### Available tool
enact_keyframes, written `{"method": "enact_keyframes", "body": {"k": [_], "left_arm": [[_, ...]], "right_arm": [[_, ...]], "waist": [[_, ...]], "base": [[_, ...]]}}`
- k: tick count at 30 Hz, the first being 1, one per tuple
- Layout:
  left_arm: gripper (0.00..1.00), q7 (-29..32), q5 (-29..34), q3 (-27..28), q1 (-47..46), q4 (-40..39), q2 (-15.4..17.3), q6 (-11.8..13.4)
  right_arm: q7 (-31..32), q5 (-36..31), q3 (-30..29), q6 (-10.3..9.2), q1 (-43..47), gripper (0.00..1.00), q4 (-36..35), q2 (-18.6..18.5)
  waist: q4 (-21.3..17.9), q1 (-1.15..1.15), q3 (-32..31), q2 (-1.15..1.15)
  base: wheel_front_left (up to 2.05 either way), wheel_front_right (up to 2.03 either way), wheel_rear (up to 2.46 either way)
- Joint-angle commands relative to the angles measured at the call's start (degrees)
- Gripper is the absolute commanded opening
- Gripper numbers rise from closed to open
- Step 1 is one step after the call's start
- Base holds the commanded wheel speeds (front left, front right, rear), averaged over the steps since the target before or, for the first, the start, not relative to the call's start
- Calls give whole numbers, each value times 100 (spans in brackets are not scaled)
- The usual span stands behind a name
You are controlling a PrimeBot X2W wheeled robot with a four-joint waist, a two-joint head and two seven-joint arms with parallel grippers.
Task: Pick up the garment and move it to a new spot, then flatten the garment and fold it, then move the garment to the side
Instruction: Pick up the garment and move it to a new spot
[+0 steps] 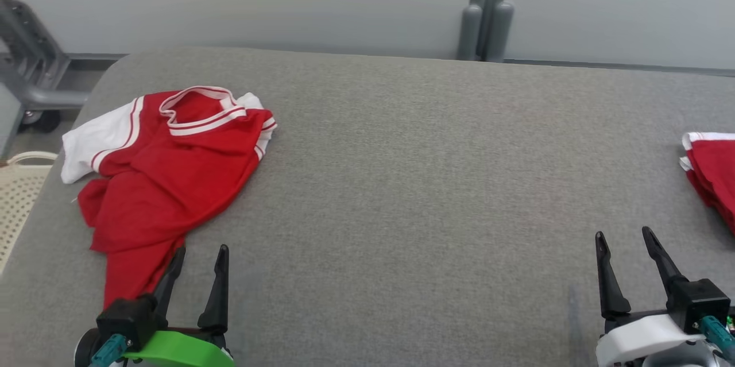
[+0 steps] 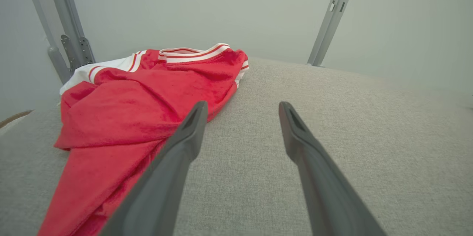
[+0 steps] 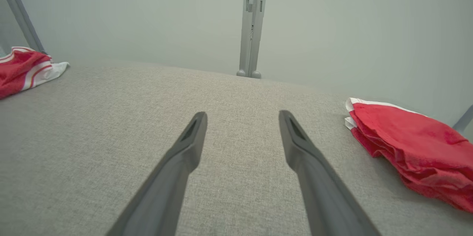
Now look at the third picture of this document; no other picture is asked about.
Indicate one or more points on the grey metal frame post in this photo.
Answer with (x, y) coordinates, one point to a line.
(258, 25)
(22, 18)
(245, 36)
(463, 119)

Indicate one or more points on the red garment with white trim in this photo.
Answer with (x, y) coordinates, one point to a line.
(417, 143)

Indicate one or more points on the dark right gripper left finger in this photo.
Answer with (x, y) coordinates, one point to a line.
(166, 191)

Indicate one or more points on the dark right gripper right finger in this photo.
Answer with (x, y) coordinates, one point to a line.
(325, 191)

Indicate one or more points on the red shirt with white sleeves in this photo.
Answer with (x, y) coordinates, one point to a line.
(18, 69)

